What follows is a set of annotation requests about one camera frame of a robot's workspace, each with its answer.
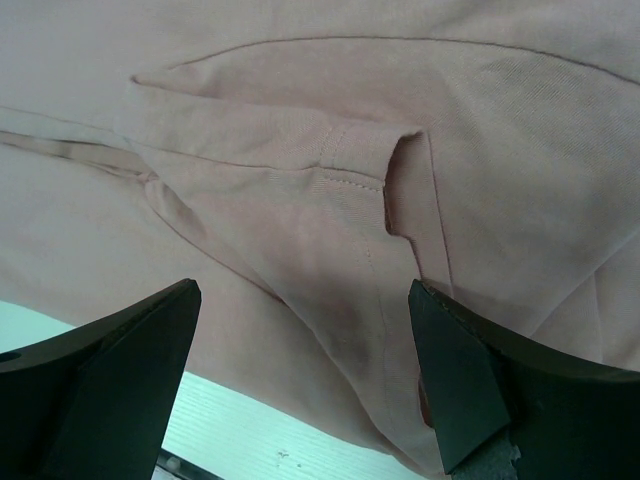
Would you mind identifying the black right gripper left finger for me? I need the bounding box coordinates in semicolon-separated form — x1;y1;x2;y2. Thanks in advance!
1;279;201;479

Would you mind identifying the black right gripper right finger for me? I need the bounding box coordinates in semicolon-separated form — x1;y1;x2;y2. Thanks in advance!
408;281;639;480

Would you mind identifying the pink t-shirt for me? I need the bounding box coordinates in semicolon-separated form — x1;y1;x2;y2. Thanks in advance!
1;1;639;477

